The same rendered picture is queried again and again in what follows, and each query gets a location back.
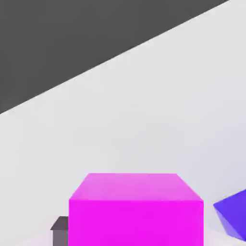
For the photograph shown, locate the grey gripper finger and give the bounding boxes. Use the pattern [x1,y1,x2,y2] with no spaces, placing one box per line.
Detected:
[28,216,69,246]

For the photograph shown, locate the small purple cube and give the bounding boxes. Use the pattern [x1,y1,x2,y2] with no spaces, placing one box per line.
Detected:
[212,189,246,242]

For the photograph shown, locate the small magenta cube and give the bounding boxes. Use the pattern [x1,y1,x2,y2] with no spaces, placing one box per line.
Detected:
[68,172,205,246]

